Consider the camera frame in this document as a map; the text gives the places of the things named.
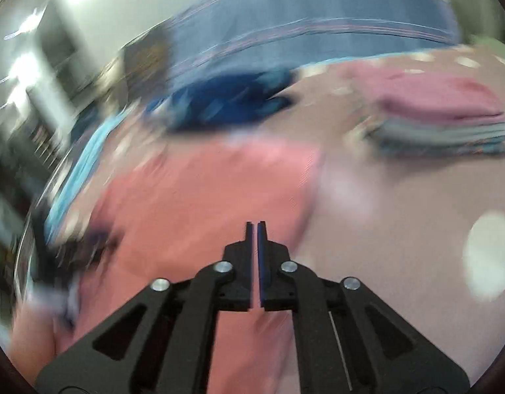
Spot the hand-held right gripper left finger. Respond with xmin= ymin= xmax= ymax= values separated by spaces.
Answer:
xmin=35 ymin=222 xmax=255 ymax=394

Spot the pink polka-dot blanket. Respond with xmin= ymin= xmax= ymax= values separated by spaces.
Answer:
xmin=43 ymin=45 xmax=505 ymax=386

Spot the grey folded garment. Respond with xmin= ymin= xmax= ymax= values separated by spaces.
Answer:
xmin=367 ymin=118 xmax=505 ymax=142

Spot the blue striped pillow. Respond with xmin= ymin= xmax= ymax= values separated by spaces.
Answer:
xmin=166 ymin=0 xmax=460 ymax=91

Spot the salmon pink knit garment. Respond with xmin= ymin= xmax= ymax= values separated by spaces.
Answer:
xmin=10 ymin=135 xmax=323 ymax=394

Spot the teal patterned folded garment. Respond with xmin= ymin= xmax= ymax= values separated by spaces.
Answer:
xmin=376 ymin=131 xmax=505 ymax=159

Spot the dark brown patterned cushion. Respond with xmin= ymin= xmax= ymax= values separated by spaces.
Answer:
xmin=121 ymin=29 xmax=173 ymax=89

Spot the navy star plush cloth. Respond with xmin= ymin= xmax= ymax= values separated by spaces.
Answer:
xmin=146 ymin=68 xmax=296 ymax=132

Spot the turquoise blanket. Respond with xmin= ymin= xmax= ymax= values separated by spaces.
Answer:
xmin=45 ymin=113 xmax=127 ymax=245

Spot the stack of folded clothes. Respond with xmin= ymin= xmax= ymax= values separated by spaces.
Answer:
xmin=359 ymin=70 xmax=505 ymax=124

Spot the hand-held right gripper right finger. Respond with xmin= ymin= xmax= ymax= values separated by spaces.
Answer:
xmin=257 ymin=222 xmax=471 ymax=394

